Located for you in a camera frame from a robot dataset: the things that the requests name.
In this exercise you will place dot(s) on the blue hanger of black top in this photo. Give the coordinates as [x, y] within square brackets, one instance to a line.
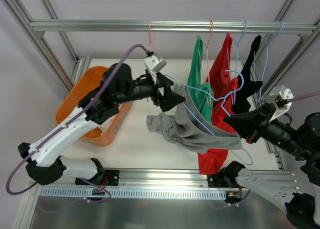
[268, 43]

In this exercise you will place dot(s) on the grey tank top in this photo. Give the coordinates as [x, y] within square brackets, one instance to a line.
[190, 129]

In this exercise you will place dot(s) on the aluminium hanging rail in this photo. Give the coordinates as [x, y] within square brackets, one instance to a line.
[204, 26]

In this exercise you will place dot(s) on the black tank top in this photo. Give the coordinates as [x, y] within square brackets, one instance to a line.
[250, 87]

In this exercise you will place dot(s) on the blue hanger of red top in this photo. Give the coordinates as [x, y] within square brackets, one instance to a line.
[237, 44]

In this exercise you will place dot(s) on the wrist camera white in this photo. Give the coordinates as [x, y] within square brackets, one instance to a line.
[279, 96]
[154, 64]

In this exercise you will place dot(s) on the green tank top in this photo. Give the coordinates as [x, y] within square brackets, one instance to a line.
[200, 92]

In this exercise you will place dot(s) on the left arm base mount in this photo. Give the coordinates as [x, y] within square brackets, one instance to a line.
[111, 177]

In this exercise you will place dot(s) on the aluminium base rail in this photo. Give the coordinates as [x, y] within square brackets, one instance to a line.
[186, 179]

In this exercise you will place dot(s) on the red tank top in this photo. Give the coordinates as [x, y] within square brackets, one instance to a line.
[221, 83]

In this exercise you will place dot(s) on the white tank top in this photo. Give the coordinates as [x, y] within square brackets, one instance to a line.
[105, 126]

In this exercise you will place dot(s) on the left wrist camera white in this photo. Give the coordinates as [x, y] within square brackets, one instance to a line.
[154, 64]

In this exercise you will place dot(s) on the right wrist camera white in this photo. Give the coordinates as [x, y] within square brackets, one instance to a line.
[279, 96]

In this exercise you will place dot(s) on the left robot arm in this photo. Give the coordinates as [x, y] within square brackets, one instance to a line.
[45, 162]

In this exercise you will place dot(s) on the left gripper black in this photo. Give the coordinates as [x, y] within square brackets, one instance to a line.
[158, 92]

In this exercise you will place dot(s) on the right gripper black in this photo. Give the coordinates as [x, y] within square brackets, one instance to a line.
[256, 128]

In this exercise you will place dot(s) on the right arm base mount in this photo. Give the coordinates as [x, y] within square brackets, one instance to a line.
[232, 198]

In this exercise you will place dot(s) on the slotted white cable duct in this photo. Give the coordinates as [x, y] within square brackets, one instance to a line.
[139, 193]

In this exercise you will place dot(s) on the orange plastic tub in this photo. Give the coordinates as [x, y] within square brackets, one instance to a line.
[89, 81]

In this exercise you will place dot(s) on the blue hanger of grey top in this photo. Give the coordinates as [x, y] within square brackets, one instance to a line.
[224, 99]

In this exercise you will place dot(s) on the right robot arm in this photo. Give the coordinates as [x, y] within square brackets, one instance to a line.
[301, 209]

